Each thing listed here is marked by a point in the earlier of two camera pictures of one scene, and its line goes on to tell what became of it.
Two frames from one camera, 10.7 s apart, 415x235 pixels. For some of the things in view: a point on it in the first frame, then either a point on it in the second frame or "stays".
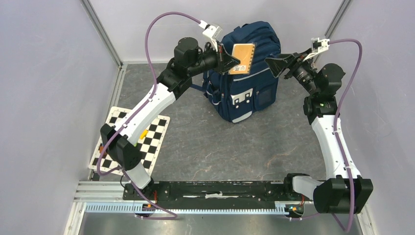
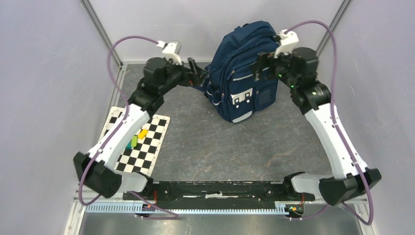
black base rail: [217, 194] stays
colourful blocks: [143, 134] stays
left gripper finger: [228, 60] to [201, 74]
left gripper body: [219, 58] to [188, 79]
